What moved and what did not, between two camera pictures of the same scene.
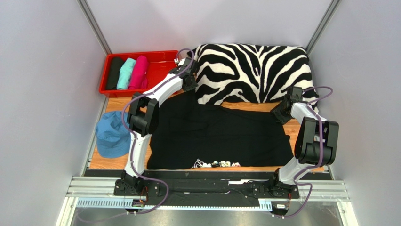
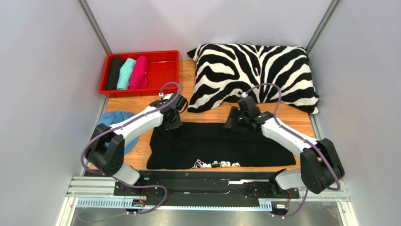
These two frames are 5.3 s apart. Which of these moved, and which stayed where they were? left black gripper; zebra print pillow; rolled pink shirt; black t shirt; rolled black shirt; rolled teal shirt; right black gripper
Moved: black t shirt; left black gripper; right black gripper
Stayed: rolled teal shirt; zebra print pillow; rolled black shirt; rolled pink shirt
